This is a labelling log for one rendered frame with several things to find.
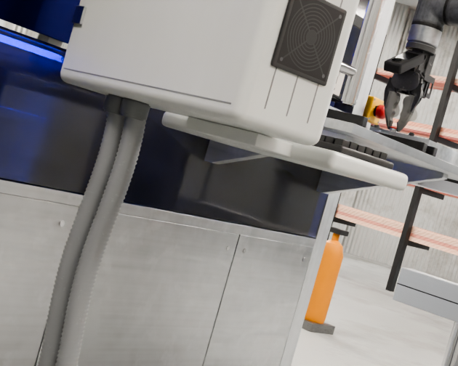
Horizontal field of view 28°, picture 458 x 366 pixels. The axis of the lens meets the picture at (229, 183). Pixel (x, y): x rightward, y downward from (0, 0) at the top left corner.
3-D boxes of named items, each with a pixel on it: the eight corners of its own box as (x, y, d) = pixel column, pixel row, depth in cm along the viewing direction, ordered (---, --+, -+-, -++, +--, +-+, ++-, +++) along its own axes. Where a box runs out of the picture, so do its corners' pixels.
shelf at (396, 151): (169, 90, 204) (171, 81, 203) (326, 146, 259) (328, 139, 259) (351, 133, 175) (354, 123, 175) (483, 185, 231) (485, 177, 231)
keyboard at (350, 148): (186, 116, 173) (190, 103, 173) (238, 132, 183) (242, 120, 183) (339, 152, 144) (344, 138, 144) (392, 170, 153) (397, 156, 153)
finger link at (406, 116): (416, 136, 219) (425, 99, 220) (406, 132, 215) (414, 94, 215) (405, 135, 221) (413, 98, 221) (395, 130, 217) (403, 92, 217)
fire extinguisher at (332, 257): (288, 318, 498) (315, 221, 497) (331, 331, 497) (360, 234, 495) (287, 324, 475) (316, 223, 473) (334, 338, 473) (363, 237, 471)
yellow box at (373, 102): (345, 115, 261) (352, 91, 261) (357, 120, 267) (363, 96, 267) (368, 120, 257) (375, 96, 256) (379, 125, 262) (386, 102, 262)
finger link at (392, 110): (398, 133, 222) (411, 97, 222) (387, 128, 218) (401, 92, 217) (387, 129, 224) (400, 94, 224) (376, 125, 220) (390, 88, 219)
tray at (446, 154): (304, 125, 228) (307, 112, 228) (354, 144, 249) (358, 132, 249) (425, 155, 207) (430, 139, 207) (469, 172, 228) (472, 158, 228)
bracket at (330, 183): (315, 190, 246) (329, 144, 245) (321, 192, 248) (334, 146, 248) (429, 223, 225) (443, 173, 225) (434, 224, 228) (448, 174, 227)
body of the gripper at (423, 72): (430, 102, 221) (443, 54, 220) (414, 94, 214) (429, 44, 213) (402, 96, 225) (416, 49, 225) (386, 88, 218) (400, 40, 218)
